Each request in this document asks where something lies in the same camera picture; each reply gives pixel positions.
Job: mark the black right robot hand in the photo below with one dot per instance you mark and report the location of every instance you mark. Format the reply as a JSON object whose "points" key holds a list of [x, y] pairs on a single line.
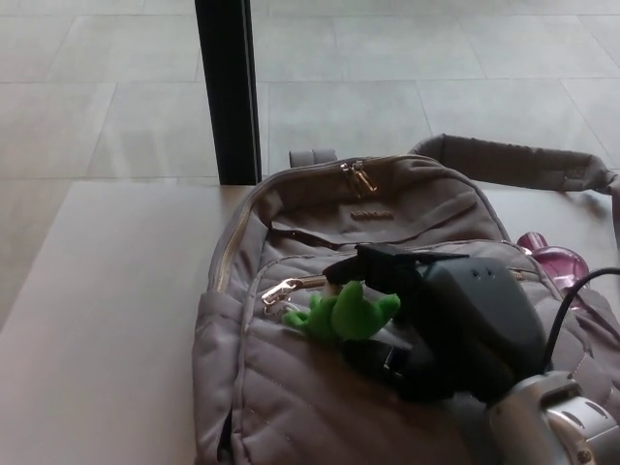
{"points": [[465, 319]]}

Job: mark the grey quilted backpack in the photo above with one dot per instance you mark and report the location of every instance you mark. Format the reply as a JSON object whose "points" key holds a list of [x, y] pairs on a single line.
{"points": [[290, 387]]}

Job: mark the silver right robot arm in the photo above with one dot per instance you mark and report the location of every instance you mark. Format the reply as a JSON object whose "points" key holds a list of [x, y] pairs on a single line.
{"points": [[557, 421]]}

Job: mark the purple transparent bottle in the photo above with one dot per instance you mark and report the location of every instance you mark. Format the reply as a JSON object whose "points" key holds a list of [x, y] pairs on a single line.
{"points": [[557, 257]]}

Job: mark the black window frame post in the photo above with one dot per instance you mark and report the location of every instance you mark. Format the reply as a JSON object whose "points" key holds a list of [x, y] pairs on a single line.
{"points": [[227, 97]]}

